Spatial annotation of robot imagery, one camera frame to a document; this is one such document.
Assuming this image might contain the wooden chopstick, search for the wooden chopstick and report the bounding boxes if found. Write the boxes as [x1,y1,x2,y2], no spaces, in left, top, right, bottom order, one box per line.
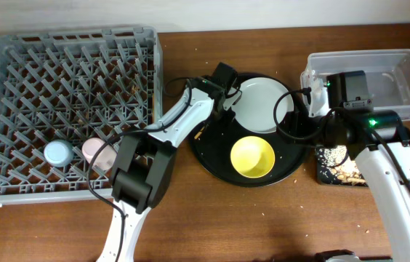
[194,127,205,140]

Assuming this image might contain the pink plastic cup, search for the pink plastic cup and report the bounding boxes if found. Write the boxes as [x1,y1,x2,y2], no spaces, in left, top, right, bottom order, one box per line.
[81,138,117,171]

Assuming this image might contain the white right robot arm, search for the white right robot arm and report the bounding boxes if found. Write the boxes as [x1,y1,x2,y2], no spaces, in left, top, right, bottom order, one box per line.
[277,108,410,261]

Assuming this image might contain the grey dishwasher rack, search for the grey dishwasher rack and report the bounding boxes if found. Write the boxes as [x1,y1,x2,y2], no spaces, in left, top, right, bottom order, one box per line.
[0,26,163,207]

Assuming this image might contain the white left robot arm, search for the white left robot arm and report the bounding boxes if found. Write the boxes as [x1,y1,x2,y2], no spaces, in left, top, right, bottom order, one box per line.
[88,76,238,261]

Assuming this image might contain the black rectangular tray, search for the black rectangular tray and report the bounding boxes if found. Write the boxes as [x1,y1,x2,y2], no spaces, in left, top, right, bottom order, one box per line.
[315,145,369,188]

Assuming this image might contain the clear plastic bin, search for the clear plastic bin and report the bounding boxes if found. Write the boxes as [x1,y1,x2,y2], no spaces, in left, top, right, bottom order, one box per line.
[300,49,410,122]

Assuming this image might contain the yellow bowl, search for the yellow bowl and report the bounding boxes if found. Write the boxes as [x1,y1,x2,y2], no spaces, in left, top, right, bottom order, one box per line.
[230,136,276,179]

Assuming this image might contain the light blue plastic cup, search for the light blue plastic cup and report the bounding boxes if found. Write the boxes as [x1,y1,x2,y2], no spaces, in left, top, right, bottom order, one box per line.
[44,140,74,167]

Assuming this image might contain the round black tray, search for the round black tray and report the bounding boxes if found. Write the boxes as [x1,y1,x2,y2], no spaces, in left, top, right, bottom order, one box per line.
[187,72,311,188]

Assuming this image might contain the food scraps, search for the food scraps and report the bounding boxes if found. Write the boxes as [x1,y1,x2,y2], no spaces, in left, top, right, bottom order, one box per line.
[319,146,368,186]

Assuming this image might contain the white ceramic plate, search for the white ceramic plate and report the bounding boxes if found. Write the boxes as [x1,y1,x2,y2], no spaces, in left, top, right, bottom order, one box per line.
[231,77,288,134]

